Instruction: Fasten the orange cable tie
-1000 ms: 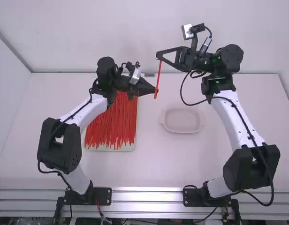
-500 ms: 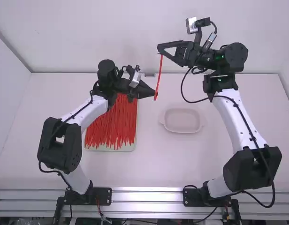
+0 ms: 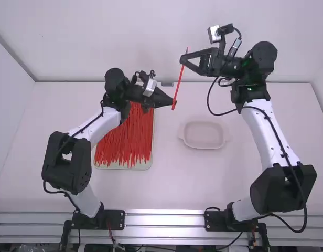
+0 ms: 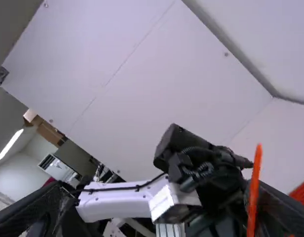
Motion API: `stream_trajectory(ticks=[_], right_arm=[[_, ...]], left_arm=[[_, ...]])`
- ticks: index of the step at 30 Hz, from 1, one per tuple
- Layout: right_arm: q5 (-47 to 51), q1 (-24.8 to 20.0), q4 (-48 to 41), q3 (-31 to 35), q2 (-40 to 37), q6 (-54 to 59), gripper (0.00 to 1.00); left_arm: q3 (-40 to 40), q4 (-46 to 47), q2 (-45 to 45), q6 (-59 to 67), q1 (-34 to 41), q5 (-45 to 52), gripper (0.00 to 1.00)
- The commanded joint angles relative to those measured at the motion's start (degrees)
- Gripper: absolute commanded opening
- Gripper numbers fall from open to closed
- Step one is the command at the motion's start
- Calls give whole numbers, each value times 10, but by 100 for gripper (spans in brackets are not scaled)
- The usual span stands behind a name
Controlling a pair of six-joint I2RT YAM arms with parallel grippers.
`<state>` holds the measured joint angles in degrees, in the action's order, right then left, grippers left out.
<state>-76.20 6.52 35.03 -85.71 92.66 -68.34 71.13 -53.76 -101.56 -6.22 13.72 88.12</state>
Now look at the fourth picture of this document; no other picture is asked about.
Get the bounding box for white air conditioner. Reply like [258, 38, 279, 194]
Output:
[38, 152, 77, 179]

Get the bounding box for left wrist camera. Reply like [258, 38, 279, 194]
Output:
[148, 183, 203, 224]

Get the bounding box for black cable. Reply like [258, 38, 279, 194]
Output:
[178, 146, 254, 179]

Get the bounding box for ceiling light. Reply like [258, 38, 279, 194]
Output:
[0, 128, 25, 163]

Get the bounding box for row of orange cable ties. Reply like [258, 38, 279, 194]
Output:
[288, 176, 304, 201]

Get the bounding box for silver rails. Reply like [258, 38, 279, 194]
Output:
[154, 221, 187, 237]

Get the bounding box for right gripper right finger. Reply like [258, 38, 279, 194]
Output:
[244, 181, 304, 237]

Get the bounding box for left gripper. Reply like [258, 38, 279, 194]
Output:
[186, 167, 249, 237]

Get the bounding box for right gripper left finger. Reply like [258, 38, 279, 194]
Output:
[0, 181, 104, 237]

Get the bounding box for orange cable tie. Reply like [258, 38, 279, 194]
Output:
[246, 143, 263, 237]

